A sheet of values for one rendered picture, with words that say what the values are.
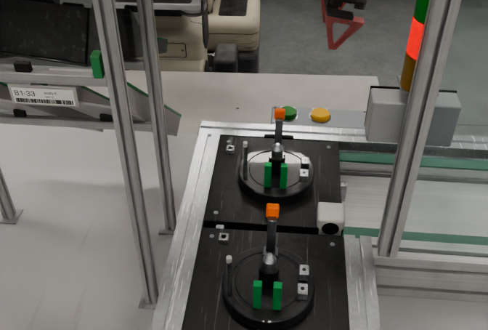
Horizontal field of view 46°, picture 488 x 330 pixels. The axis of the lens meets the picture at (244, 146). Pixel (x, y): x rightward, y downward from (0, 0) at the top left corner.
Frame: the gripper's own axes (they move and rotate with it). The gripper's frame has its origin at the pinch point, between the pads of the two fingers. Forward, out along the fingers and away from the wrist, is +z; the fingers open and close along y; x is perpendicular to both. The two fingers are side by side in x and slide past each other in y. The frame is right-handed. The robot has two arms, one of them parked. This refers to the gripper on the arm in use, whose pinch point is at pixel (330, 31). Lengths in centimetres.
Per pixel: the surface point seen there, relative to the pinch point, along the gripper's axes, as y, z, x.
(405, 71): -30.9, -12.5, -3.2
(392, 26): 230, 110, -99
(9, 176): -6, 44, 59
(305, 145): -8.4, 21.2, -0.3
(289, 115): 1.5, 21.9, 2.3
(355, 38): 213, 114, -74
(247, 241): -33.8, 22.5, 11.1
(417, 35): -31.4, -18.1, -2.4
